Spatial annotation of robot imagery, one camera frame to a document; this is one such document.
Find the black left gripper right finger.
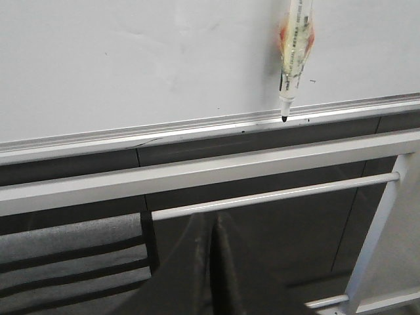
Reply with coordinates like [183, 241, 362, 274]
[209, 213, 309, 314]

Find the white metal rack frame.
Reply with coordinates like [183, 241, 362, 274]
[1, 129, 419, 314]

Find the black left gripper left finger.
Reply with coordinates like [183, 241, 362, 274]
[110, 214, 214, 314]

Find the white whiteboard marker pen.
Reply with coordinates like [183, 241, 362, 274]
[279, 0, 314, 122]

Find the white whiteboard with aluminium frame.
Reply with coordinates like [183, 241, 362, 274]
[1, 1, 419, 165]

